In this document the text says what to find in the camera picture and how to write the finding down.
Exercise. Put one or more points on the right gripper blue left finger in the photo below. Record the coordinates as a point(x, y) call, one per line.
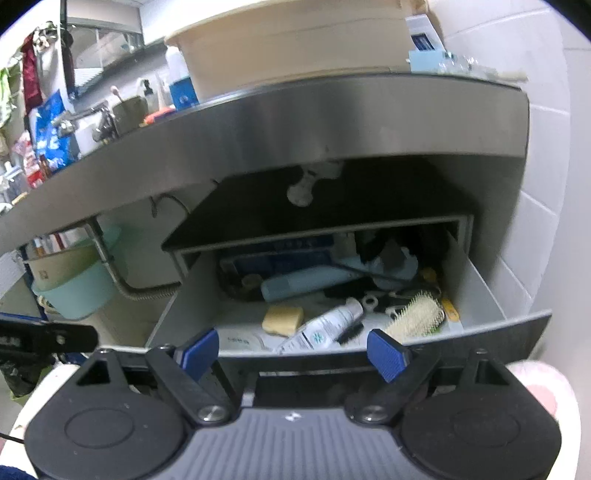
point(198, 354)

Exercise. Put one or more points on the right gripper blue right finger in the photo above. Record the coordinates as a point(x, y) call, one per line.
point(389, 357)

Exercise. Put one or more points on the grey pull-out drawer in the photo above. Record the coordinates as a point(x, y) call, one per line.
point(200, 305)

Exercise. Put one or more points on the cream hair brush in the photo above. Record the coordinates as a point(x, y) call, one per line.
point(420, 318)

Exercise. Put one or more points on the mint green plastic basin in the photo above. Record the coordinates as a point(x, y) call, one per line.
point(86, 293)

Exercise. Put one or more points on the white cream tube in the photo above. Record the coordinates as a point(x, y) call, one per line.
point(323, 325)

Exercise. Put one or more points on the yellow sponge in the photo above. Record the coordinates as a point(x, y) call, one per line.
point(283, 320)

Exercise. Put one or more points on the light blue spray can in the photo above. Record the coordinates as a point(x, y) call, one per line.
point(305, 281)

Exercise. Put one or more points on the blue Oreo snack bag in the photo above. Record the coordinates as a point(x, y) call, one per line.
point(52, 151)

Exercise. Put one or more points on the red snack package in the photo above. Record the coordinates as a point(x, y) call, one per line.
point(31, 166)

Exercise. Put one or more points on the chrome sink faucet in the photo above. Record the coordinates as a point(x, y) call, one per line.
point(104, 129)

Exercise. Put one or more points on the olive green mug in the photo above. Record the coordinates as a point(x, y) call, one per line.
point(129, 114)

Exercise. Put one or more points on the steel countertop with black top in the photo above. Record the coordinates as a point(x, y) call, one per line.
point(312, 120)

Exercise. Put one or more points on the soap dispenser bottle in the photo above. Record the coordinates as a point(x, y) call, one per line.
point(149, 95)

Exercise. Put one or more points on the blue cookie monster box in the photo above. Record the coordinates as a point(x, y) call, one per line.
point(182, 94)

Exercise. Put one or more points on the light blue box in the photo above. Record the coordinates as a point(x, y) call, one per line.
point(427, 61)

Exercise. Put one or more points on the beige plastic storage box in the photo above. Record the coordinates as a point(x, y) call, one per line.
point(276, 41)

